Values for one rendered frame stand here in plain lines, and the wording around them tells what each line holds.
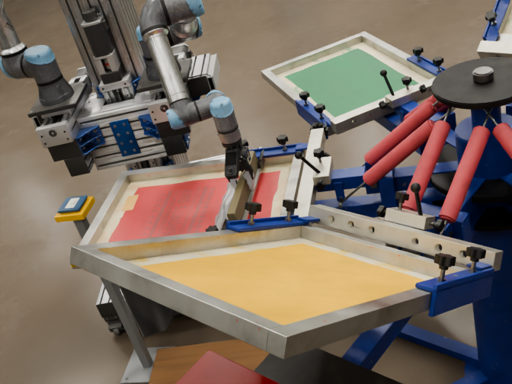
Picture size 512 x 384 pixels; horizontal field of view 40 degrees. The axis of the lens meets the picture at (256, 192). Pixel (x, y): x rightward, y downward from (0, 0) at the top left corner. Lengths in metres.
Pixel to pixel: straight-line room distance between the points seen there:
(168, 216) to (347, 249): 0.92
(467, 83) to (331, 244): 0.68
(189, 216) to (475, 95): 1.10
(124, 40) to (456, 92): 1.58
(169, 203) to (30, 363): 1.48
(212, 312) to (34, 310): 3.04
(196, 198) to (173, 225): 0.17
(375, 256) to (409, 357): 1.33
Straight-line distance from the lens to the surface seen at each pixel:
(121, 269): 1.38
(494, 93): 2.17
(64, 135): 3.06
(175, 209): 2.65
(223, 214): 2.52
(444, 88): 2.23
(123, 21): 3.15
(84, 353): 3.74
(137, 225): 2.65
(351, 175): 2.39
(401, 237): 1.91
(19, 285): 4.46
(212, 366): 1.76
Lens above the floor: 2.32
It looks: 32 degrees down
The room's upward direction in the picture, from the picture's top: 16 degrees counter-clockwise
